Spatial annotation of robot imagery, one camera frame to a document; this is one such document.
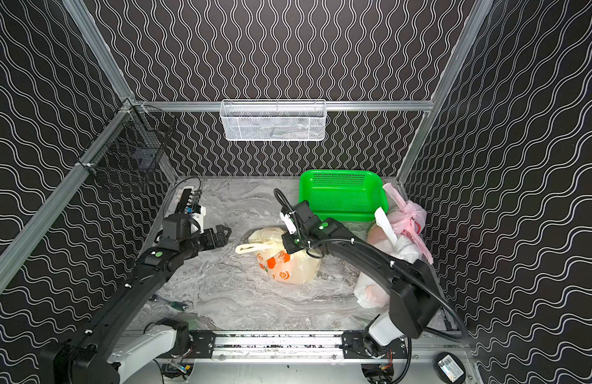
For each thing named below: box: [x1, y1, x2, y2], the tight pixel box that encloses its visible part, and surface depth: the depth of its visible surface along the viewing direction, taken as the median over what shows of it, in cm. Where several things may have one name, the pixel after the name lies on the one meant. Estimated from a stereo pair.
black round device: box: [432, 351, 467, 384], surface depth 71 cm
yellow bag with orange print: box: [235, 226, 322, 284], surface depth 84 cm
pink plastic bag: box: [382, 183, 434, 264], surface depth 88 cm
